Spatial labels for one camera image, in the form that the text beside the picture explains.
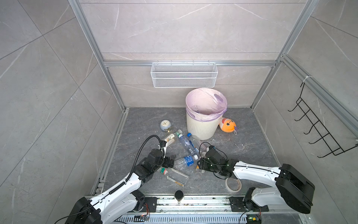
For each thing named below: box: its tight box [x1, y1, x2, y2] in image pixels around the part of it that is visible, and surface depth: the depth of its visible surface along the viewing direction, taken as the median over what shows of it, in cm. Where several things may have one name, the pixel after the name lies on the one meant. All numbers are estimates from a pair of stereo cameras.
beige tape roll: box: [225, 177, 242, 193], surface depth 80 cm
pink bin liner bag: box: [185, 87, 228, 122], surface depth 95 cm
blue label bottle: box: [172, 154, 199, 171], surface depth 85 cm
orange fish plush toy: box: [219, 117, 238, 136], surface depth 100 cm
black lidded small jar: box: [174, 189, 184, 201], surface depth 70 cm
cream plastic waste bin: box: [186, 112, 224, 140], surface depth 91 cm
